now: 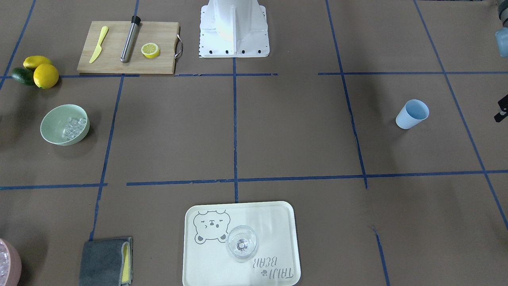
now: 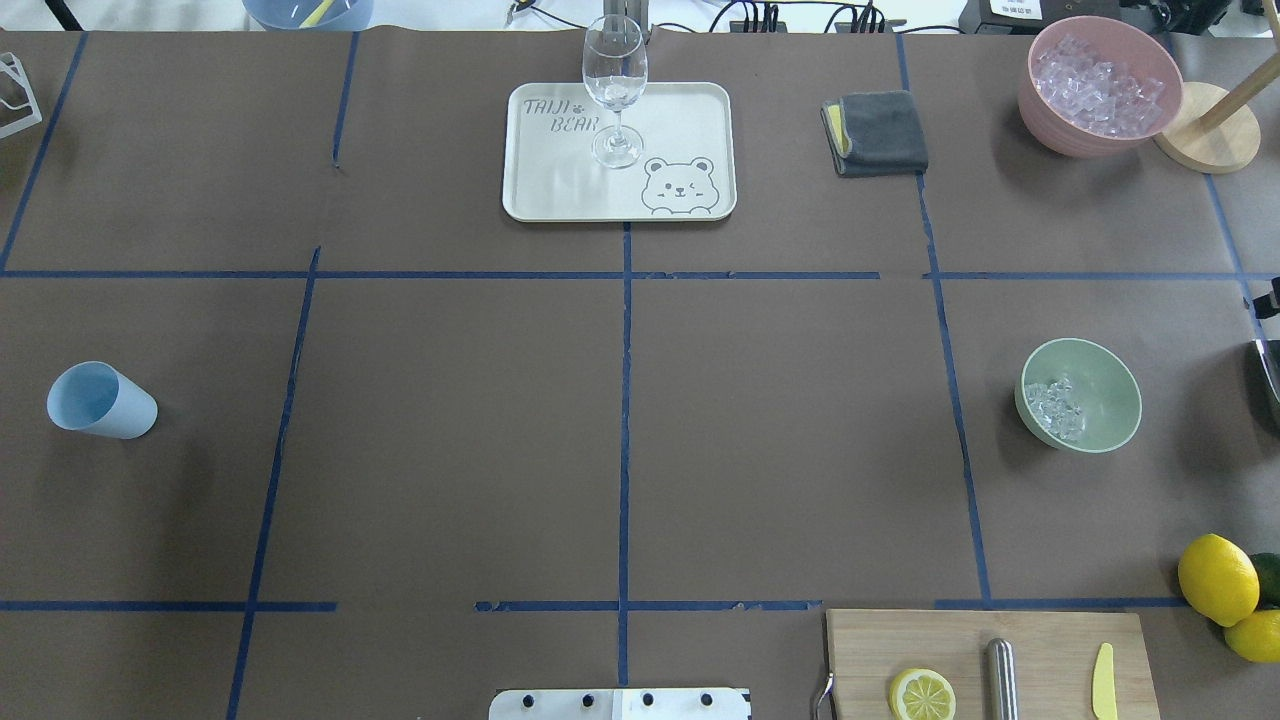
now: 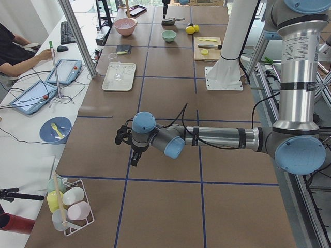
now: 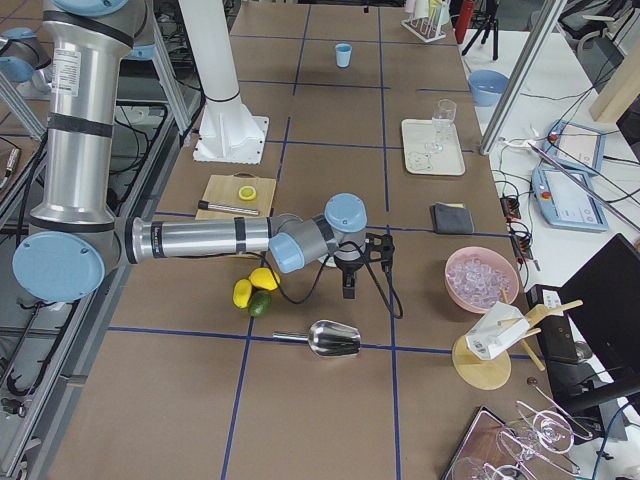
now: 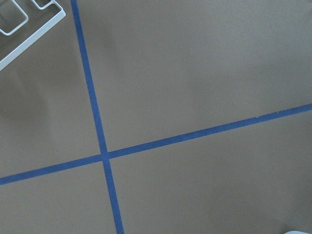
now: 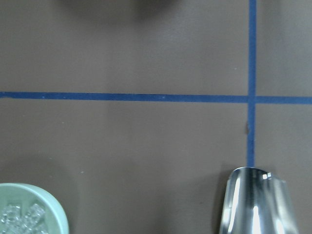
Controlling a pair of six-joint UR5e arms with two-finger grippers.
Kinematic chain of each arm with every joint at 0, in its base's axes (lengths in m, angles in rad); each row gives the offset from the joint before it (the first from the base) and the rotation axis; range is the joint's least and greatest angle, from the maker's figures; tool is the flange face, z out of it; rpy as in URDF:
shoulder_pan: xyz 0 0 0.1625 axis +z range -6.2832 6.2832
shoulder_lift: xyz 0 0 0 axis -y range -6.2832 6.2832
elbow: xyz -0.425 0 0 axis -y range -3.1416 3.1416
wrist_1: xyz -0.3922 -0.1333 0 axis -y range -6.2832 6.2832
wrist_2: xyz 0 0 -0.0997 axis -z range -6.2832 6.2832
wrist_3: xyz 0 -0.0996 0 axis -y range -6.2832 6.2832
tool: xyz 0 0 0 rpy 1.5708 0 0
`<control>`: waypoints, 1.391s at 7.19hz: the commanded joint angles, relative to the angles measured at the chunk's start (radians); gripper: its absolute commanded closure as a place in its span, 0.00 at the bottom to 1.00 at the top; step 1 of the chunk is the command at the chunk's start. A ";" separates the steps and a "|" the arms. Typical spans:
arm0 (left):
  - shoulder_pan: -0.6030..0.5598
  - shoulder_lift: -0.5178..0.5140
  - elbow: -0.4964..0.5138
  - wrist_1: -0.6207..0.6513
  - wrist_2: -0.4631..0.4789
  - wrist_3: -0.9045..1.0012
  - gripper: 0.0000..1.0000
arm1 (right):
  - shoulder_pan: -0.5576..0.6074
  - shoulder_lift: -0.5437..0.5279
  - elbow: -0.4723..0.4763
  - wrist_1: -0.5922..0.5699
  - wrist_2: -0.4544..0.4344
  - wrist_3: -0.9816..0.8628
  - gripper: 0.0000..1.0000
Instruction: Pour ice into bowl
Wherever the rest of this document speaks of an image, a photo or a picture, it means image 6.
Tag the clear ice cube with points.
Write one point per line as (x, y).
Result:
(12, 221)

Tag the metal ice scoop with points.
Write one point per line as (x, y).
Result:
(257, 202)

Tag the green bowl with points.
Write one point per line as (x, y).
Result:
(26, 195)

